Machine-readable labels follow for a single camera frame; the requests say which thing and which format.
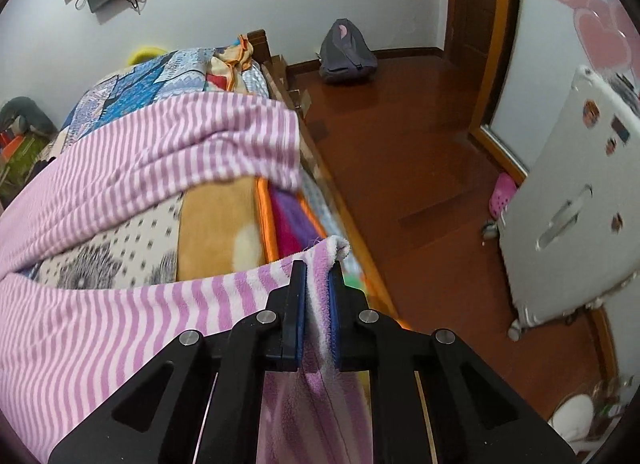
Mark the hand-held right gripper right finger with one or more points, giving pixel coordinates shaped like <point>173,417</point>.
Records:
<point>334,329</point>

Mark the brown wooden door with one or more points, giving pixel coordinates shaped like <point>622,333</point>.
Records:
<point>472,4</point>

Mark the blue patchwork quilt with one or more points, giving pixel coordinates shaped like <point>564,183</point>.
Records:
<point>150,79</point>

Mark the grey backpack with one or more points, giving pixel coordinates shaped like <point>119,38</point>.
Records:
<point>345,59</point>

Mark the wardrobe with pink hearts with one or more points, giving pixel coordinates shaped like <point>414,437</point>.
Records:
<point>550,44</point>

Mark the white rounded object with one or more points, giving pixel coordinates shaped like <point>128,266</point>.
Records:
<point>570,416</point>

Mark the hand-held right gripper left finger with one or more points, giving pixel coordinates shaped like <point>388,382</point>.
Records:
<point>299,324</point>

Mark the pink white striped pants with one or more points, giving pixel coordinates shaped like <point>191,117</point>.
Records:
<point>125,344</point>

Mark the yellow plush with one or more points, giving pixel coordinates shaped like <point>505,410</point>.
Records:
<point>145,55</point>

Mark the white suitcase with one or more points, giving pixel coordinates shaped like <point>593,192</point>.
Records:
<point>560,244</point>

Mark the pink clog shoe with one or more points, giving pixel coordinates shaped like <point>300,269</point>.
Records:
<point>502,194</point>

